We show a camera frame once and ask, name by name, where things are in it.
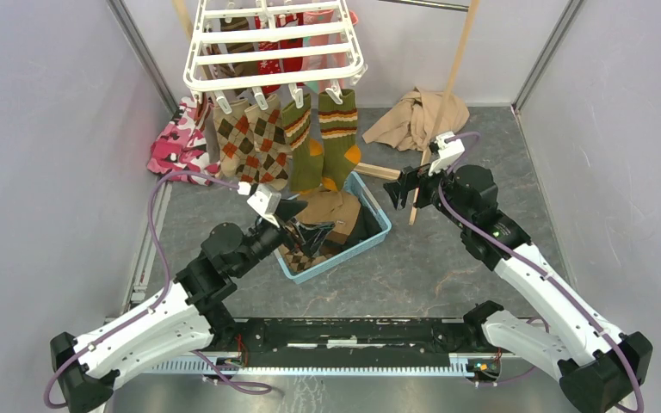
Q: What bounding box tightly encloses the tan brown sock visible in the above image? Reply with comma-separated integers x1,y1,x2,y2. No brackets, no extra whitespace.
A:
297,189,361,238

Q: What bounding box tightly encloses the beige cloth pile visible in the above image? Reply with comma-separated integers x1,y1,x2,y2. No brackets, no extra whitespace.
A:
362,88,470,151

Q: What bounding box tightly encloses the argyle sock in basket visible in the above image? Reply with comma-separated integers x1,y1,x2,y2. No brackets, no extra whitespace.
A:
279,244,333,274

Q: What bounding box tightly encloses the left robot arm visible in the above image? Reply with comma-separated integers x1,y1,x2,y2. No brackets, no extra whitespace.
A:
48,200,335,412

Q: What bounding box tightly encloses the argyle sock left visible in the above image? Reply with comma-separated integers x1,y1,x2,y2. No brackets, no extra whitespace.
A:
213,98,253,177

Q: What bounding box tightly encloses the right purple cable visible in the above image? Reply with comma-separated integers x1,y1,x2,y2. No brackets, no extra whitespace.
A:
436,132,646,413

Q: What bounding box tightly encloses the black sock in basket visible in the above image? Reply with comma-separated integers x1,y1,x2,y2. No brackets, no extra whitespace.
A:
324,205,382,254

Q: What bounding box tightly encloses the brown striped sock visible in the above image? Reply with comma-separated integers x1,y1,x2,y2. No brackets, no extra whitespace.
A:
209,17,259,79

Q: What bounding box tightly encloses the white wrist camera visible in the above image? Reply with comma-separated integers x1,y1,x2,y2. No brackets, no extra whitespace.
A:
428,132,465,176
238,182,281,228

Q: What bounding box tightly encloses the pink camouflage cloth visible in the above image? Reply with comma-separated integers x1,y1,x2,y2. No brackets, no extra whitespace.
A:
146,97,219,176

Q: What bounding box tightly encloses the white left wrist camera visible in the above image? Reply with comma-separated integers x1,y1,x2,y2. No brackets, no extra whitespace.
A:
238,182,281,228

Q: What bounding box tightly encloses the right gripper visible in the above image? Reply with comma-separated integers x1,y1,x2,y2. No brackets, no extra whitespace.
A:
383,154,471,229

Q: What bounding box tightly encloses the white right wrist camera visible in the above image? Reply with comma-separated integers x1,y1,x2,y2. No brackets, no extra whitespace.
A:
428,132,465,176

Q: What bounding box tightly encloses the wooden frame stand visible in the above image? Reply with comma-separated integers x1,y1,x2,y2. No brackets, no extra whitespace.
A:
170,0,481,226

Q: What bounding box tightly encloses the green striped sock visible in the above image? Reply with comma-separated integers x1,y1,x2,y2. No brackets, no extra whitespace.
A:
318,89,361,191
281,94,324,193

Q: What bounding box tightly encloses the green striped sock left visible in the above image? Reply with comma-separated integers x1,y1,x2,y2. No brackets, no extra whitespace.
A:
281,94,324,193

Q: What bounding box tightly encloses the pink sock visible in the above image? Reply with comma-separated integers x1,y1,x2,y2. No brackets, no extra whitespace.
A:
301,9,348,93

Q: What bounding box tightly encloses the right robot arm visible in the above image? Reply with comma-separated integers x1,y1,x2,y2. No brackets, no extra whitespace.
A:
384,165,653,412

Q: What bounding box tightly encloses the white plastic clip hanger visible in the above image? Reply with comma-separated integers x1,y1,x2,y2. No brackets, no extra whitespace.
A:
174,1,368,113

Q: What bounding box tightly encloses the green striped sock right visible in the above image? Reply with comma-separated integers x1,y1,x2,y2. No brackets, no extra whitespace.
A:
318,89,361,191

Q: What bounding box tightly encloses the red snowflake sock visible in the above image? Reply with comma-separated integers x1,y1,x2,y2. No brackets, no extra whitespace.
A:
257,13,304,75

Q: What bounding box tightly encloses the purple cable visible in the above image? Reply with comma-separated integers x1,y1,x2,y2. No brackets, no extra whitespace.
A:
436,132,646,413
43,170,275,410

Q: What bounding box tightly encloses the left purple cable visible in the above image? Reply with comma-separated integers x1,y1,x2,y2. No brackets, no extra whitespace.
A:
43,170,275,410

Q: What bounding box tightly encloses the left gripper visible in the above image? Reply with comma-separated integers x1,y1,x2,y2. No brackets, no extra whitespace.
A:
233,199,335,277

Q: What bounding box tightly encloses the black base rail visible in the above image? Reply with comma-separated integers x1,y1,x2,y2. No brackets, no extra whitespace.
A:
206,317,501,368

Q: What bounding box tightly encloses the blue plastic basket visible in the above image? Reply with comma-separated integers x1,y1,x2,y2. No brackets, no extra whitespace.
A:
275,172,392,284

